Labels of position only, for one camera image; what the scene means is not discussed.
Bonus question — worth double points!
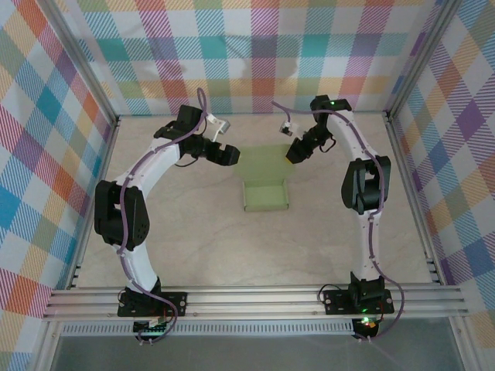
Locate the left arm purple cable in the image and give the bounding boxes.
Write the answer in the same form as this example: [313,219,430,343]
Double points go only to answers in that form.
[115,87,210,345]

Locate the green paper box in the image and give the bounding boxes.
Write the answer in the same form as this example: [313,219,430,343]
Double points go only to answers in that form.
[235,143,295,213]

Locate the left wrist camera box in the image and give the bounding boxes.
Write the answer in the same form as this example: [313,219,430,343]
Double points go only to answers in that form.
[207,113,232,141]

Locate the aluminium mounting rail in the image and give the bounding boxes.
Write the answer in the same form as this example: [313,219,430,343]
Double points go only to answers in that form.
[42,285,471,321]

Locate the slotted grey cable duct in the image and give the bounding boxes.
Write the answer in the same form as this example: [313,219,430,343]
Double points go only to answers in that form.
[60,319,359,336]

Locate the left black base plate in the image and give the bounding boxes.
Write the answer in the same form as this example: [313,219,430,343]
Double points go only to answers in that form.
[117,291,189,318]

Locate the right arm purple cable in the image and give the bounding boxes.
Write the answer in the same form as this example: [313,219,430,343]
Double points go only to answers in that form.
[272,100,405,343]

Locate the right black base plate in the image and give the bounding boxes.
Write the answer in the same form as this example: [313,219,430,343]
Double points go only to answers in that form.
[323,288,395,316]

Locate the round black controller board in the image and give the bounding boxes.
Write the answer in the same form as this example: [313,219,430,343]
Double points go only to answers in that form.
[353,315,380,337]

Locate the aluminium frame post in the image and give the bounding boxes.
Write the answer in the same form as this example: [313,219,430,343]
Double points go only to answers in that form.
[384,0,465,121]
[36,0,121,127]

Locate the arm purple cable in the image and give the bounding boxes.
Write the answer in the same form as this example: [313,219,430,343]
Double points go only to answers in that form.
[115,87,210,345]
[272,100,405,343]

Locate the aluminium side rail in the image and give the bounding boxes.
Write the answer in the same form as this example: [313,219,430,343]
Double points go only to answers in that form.
[384,111,446,285]
[65,115,121,291]

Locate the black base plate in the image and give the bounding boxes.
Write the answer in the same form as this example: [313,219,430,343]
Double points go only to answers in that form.
[117,291,189,318]
[323,288,395,316]

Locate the green circuit board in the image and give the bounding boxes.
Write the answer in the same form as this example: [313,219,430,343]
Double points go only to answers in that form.
[133,316,171,335]

